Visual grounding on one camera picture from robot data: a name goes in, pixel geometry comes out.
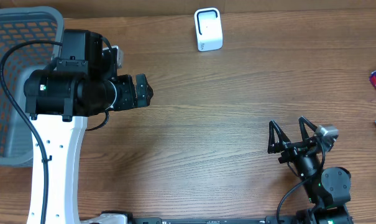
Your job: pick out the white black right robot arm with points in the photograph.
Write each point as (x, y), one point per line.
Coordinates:
(328, 189)

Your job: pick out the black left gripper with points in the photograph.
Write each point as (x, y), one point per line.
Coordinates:
(129, 100)

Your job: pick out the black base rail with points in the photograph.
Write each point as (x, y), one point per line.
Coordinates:
(237, 220)

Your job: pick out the white barcode scanner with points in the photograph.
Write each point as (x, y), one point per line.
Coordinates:
(208, 29)

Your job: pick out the grey plastic mesh basket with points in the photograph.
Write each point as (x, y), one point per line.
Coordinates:
(19, 25)

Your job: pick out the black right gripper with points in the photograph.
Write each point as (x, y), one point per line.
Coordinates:
(292, 147)

